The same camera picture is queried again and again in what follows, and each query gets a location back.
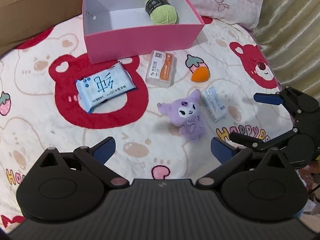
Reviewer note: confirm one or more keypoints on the orange makeup sponge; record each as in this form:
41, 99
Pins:
201, 74

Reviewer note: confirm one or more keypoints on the blue wet wipes pack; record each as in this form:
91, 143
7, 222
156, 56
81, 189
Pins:
104, 85

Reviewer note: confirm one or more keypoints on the olive satin curtain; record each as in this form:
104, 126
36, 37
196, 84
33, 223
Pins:
288, 33

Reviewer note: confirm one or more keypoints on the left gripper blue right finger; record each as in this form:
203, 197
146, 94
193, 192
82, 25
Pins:
231, 159

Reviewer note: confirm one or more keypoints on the pink cardboard box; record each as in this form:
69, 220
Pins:
116, 29

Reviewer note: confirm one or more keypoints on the white tissue pack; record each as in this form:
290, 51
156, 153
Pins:
212, 103

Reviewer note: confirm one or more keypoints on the brown pillow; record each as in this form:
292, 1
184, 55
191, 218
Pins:
23, 19

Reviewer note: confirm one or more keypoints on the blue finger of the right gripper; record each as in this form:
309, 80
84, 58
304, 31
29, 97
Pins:
268, 98
258, 144

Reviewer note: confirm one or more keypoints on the green yarn ball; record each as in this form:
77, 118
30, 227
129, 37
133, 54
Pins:
161, 12

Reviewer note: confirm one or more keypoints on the purple Kuromi plush toy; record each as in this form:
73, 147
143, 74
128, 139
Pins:
186, 115

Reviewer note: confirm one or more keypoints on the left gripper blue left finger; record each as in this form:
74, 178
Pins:
95, 158

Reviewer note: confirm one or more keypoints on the clear orange-labelled plastic case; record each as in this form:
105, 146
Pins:
160, 69

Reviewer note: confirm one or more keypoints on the red bear print blanket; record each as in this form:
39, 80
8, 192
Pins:
41, 108

